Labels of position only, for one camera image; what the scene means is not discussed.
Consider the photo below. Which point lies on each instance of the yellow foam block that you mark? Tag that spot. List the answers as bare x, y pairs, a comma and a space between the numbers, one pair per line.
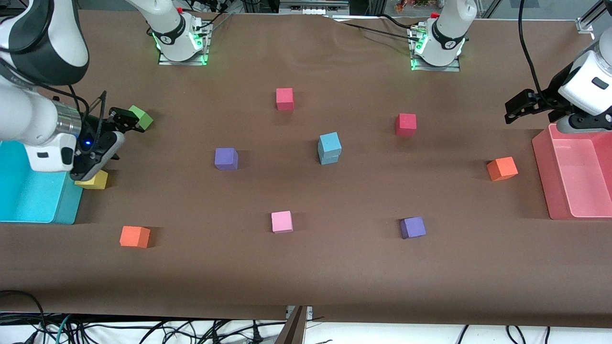
98, 181

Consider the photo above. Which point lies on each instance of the purple foam block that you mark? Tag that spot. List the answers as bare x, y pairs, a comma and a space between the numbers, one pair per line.
226, 159
413, 228

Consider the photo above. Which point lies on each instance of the green foam block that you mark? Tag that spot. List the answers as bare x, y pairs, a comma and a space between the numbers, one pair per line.
146, 119

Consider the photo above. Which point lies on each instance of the orange foam block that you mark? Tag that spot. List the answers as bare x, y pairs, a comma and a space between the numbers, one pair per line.
502, 168
134, 237

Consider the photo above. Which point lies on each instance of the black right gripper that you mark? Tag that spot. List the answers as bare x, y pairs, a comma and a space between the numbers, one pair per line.
97, 127

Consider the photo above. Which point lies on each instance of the light blue foam block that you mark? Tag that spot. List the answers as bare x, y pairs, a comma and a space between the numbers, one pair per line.
330, 143
329, 160

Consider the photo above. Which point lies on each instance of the pink foam block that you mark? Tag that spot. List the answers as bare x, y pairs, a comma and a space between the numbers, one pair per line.
282, 222

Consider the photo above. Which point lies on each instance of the pink plastic bin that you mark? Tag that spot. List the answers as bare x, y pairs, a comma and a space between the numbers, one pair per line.
550, 181

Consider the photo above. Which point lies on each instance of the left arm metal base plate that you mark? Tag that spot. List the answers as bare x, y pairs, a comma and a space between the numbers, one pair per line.
437, 68

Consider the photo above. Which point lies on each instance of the grey background device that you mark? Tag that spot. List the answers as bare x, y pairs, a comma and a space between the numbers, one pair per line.
313, 5

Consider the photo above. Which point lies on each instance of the aluminium background post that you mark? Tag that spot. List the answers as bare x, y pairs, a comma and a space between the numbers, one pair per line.
376, 7

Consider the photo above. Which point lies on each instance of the red foam block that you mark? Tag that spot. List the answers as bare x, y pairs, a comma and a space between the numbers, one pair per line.
405, 124
285, 99

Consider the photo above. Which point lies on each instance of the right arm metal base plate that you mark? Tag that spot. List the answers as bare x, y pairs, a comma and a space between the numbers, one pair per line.
184, 62

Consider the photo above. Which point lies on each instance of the dark aluminium profile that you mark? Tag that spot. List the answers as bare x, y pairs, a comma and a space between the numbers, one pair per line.
292, 332

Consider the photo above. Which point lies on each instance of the silver metal bracket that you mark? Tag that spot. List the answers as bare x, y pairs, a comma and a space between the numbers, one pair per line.
308, 311

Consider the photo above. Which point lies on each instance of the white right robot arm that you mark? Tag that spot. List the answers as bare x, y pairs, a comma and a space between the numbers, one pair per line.
43, 43

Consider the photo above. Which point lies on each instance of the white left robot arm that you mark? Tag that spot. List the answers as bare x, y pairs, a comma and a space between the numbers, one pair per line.
447, 28

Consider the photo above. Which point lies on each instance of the cyan plastic bin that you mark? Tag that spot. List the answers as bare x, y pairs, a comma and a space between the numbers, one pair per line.
28, 200

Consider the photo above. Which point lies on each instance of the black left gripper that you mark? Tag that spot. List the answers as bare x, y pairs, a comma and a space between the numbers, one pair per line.
546, 101

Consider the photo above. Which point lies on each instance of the orange background items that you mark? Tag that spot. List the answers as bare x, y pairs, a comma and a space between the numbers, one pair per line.
411, 5

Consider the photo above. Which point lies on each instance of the brown table cover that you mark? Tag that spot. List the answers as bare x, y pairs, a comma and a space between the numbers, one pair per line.
306, 272

